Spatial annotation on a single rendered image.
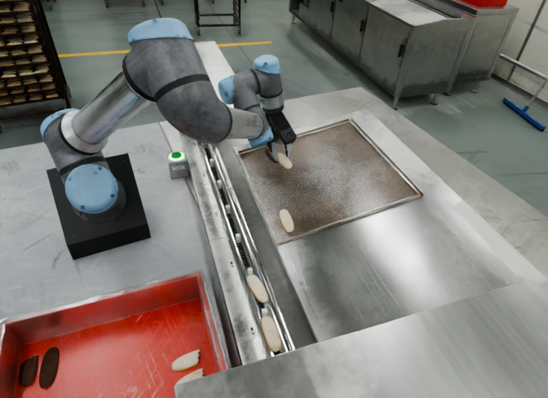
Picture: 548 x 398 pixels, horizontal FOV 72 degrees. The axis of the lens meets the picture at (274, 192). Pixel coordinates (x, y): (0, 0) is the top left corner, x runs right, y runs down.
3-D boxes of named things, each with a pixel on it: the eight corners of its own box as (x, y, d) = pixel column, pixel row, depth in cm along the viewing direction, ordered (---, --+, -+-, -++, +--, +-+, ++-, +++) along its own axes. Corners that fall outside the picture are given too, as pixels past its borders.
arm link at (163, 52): (51, 183, 98) (182, 80, 67) (28, 130, 98) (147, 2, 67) (94, 173, 108) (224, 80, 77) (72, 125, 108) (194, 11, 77)
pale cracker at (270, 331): (258, 318, 99) (258, 316, 99) (271, 315, 100) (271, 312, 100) (269, 354, 92) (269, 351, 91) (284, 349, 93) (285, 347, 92)
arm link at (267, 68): (246, 59, 113) (271, 50, 115) (252, 92, 121) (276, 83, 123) (257, 68, 108) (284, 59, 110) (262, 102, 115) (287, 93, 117)
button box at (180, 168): (169, 174, 154) (165, 152, 147) (188, 171, 156) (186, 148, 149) (171, 187, 148) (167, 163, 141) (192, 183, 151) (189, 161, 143)
